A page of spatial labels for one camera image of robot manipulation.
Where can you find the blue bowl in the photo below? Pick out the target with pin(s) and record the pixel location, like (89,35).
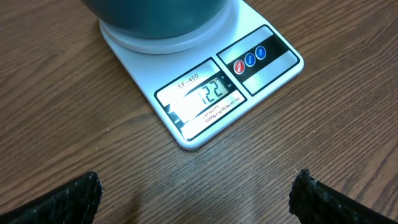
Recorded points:
(155,19)

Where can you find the white digital kitchen scale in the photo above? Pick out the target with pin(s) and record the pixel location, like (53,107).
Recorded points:
(201,82)

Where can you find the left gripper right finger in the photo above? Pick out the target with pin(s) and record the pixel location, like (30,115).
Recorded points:
(313,202)

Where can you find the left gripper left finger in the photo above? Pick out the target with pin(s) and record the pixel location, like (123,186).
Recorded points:
(77,201)

